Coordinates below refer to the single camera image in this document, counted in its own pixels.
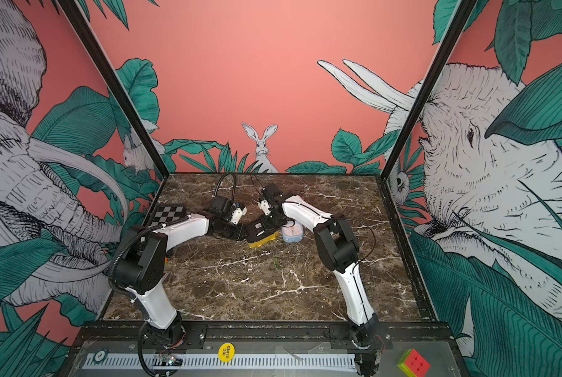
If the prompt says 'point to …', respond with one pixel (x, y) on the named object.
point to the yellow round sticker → (226, 352)
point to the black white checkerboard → (166, 213)
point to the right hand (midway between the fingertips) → (264, 225)
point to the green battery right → (276, 265)
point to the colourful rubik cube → (414, 363)
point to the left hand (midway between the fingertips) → (247, 230)
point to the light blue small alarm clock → (293, 233)
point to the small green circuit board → (169, 360)
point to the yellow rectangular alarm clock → (257, 236)
